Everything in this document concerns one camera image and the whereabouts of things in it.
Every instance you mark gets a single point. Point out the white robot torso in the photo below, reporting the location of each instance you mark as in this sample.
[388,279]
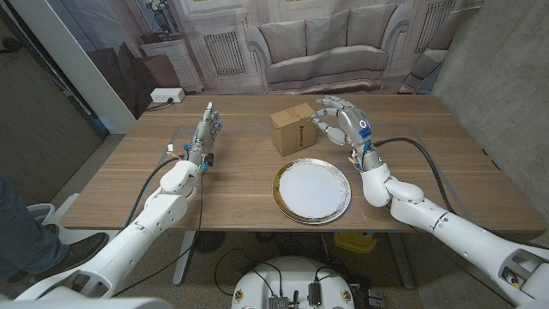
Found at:
[291,279]

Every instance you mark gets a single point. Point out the yellow object under table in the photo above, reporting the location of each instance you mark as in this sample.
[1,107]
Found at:
[356,242]

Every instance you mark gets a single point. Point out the printed living room backdrop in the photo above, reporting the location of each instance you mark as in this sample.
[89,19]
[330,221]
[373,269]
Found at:
[326,43]

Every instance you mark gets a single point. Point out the dark leather shoe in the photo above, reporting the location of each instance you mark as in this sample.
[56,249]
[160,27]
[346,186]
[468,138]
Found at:
[81,251]

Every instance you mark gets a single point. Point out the white table leg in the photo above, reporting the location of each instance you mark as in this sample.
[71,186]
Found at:
[183,257]
[402,262]

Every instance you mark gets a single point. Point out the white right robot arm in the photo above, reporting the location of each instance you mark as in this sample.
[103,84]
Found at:
[467,240]

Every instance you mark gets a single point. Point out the white slanted pillar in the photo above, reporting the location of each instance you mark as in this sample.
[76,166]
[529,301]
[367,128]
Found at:
[81,68]

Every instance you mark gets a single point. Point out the cardboard packing box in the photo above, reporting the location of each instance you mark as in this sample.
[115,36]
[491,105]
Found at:
[293,133]

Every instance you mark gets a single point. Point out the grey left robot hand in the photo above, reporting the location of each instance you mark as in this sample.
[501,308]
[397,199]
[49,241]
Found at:
[201,135]

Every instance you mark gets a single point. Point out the grey tape outline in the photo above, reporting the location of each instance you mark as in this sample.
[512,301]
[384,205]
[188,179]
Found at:
[249,127]

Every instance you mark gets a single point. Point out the white chair base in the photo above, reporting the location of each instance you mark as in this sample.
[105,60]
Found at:
[43,212]

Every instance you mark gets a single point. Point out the blue jeans leg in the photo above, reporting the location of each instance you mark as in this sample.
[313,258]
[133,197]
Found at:
[21,232]

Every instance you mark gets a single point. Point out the white gold-rimmed paper plate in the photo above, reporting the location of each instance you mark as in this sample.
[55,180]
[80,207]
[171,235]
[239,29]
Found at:
[311,191]

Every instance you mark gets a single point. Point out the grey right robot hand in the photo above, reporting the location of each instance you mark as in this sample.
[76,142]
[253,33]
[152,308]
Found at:
[354,122]

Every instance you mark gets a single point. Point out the white power strip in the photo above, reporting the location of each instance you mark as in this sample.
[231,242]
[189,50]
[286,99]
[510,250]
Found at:
[167,95]

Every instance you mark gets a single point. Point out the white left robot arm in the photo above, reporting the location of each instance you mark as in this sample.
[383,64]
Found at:
[158,210]

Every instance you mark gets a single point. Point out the black round vented disc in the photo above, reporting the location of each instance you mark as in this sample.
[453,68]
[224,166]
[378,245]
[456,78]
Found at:
[209,241]

